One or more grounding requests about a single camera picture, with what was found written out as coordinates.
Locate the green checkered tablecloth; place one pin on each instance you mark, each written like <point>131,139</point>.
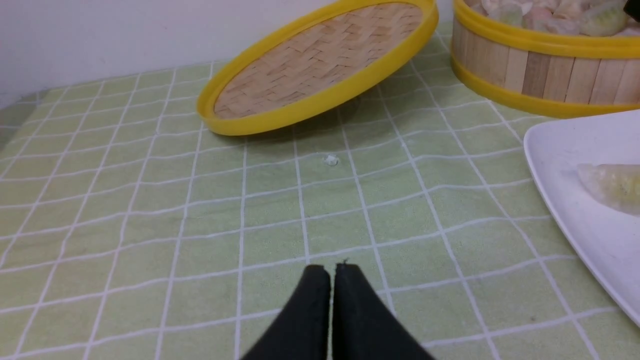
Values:
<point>129,231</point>

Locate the yellow rimmed bamboo steamer basket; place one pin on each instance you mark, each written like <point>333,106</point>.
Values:
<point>543,73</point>

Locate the small white crumb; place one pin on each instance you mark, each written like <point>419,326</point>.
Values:
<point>331,160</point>

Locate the left dumpling on plate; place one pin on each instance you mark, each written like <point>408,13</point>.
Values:
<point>614,185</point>

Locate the yellow rimmed bamboo steamer lid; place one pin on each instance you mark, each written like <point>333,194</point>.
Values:
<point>315,63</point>

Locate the white square plate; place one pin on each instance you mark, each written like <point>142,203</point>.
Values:
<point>605,239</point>

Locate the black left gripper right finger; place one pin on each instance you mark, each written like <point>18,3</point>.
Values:
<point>363,327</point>

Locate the green dumpling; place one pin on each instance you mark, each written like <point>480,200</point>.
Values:
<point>510,14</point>
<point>604,20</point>

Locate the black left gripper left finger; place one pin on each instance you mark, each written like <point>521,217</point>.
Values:
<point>301,329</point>

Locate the green dumpling front left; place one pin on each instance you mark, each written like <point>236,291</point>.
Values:
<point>510,14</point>

